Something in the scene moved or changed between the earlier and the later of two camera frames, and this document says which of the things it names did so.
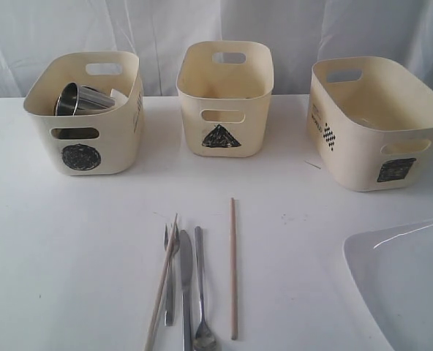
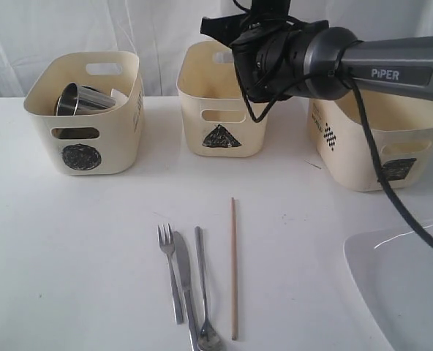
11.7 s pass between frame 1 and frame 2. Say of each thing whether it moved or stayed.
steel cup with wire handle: stayed
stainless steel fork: moved
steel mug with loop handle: stayed
